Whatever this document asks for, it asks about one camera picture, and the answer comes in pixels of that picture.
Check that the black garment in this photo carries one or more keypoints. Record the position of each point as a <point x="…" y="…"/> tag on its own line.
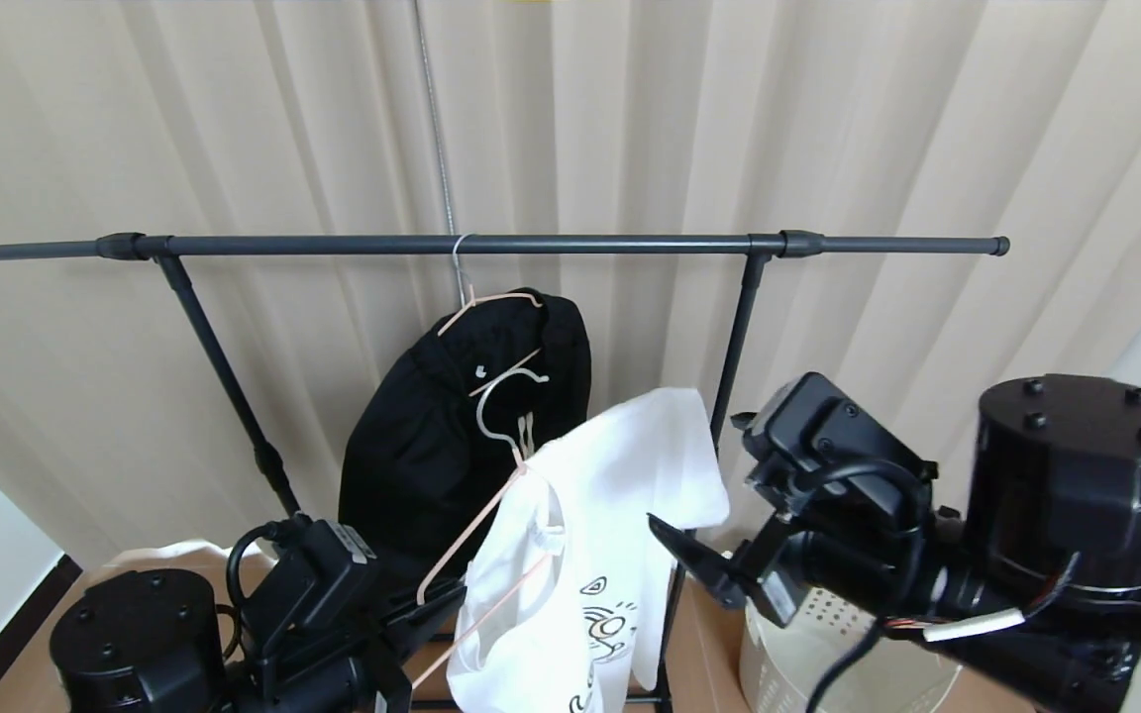
<point x="402" y="465"/>

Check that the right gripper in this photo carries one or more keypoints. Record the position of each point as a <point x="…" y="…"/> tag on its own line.
<point x="1026" y="663"/>

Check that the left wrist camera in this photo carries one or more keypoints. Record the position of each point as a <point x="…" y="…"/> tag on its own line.
<point x="313" y="584"/>

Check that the beige curtain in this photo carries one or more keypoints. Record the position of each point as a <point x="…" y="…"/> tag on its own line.
<point x="184" y="99"/>

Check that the pink clothes hanger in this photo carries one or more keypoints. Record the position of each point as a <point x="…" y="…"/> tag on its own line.
<point x="506" y="296"/>
<point x="519" y="461"/>

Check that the white printed garment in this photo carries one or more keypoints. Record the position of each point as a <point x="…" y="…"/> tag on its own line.
<point x="580" y="495"/>

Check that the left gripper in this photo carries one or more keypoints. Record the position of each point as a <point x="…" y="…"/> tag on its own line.
<point x="333" y="688"/>

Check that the black clothes rack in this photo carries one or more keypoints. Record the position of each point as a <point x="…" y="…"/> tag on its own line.
<point x="333" y="245"/>

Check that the thin grey curtain wand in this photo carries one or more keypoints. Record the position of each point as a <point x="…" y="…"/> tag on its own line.
<point x="442" y="149"/>

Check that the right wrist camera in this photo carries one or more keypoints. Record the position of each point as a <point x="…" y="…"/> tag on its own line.
<point x="828" y="426"/>

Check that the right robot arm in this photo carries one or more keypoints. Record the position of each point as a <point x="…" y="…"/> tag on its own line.
<point x="1076" y="475"/>

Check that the white laundry basket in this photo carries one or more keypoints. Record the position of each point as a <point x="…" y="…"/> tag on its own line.
<point x="858" y="678"/>

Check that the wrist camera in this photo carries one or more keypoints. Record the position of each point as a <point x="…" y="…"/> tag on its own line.
<point x="313" y="584"/>
<point x="828" y="426"/>

